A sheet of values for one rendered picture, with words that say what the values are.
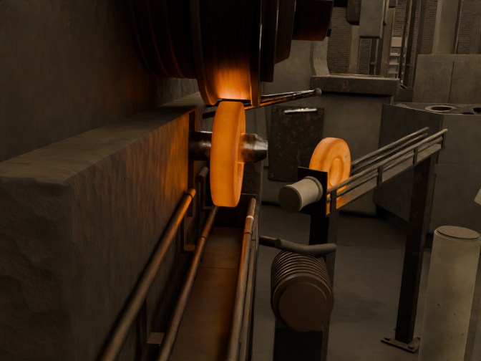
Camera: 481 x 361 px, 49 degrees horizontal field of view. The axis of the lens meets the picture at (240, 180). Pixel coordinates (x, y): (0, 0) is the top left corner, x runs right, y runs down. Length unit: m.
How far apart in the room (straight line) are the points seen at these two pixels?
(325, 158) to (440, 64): 4.04
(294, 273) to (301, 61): 2.47
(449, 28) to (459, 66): 4.77
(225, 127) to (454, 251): 0.93
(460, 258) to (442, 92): 3.69
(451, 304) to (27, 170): 1.35
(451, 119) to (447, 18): 6.92
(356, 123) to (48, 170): 3.13
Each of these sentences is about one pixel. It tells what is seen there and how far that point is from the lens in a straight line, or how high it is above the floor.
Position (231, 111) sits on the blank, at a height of 0.87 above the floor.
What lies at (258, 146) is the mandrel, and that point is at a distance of 0.76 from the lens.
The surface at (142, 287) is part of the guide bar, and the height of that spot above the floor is 0.74.
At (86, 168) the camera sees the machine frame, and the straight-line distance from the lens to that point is 0.35.
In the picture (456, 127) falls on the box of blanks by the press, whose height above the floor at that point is 0.68.
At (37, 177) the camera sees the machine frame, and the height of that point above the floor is 0.87.
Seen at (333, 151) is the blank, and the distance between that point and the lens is 1.21.
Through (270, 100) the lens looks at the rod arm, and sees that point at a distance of 0.86.
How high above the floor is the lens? 0.94
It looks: 12 degrees down
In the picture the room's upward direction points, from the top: 3 degrees clockwise
